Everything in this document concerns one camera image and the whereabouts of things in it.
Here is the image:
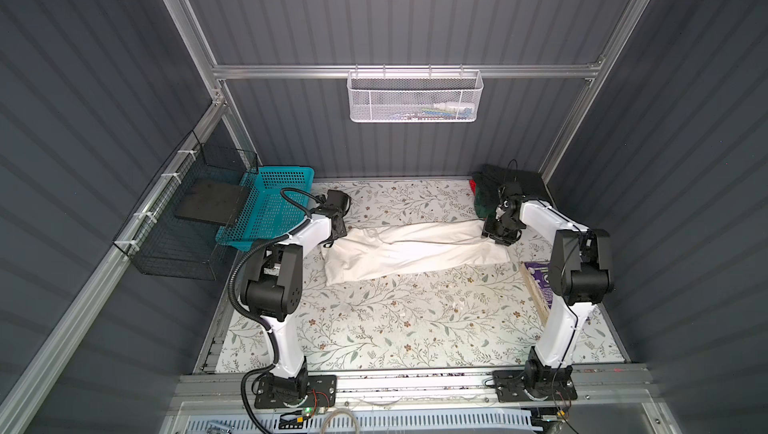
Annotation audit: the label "white mesh wall basket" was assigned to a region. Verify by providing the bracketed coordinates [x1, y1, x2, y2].
[346, 73, 484, 123]

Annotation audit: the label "black pad in wire basket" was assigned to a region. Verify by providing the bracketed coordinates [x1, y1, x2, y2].
[174, 179, 251, 226]

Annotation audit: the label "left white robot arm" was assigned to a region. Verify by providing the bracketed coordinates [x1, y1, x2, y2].
[226, 187, 352, 380]

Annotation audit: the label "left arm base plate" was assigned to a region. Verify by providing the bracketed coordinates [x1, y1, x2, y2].
[251, 374, 338, 409]

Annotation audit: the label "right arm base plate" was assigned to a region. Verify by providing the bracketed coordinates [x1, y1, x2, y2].
[492, 367, 578, 403]

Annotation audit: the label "items in mesh basket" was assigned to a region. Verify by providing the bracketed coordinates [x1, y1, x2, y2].
[389, 102, 477, 121]

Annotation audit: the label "purple printed book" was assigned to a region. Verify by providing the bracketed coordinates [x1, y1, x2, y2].
[520, 261, 553, 324]

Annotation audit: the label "black wire wall basket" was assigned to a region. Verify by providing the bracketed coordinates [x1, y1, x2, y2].
[113, 134, 259, 281]

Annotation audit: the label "teal plastic laundry basket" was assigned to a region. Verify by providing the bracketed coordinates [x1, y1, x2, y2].
[216, 166, 314, 252]

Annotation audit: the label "white vented cable duct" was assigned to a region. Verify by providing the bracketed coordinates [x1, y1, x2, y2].
[182, 408, 544, 434]

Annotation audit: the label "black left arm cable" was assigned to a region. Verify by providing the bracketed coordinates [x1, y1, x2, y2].
[226, 186, 325, 434]

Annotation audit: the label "folded dark t shirt stack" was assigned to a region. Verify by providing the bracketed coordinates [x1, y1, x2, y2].
[471, 164, 552, 219]

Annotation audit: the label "aluminium frame rail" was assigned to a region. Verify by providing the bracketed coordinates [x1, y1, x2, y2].
[212, 64, 601, 80]

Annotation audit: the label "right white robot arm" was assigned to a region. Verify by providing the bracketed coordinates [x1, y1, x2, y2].
[482, 181, 614, 392]

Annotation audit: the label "white t shirt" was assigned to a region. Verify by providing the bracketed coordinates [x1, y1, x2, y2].
[324, 220, 510, 286]

